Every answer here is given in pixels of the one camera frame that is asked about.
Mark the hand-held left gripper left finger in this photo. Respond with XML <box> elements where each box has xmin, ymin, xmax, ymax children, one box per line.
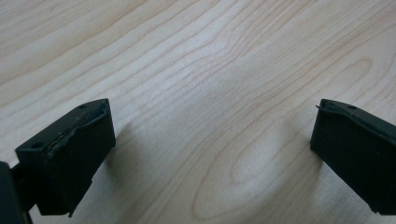
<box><xmin>14</xmin><ymin>98</ymin><xmax>117</xmax><ymax>218</ymax></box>

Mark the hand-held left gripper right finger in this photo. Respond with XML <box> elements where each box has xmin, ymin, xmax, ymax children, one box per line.
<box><xmin>309</xmin><ymin>98</ymin><xmax>396</xmax><ymax>217</ymax></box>

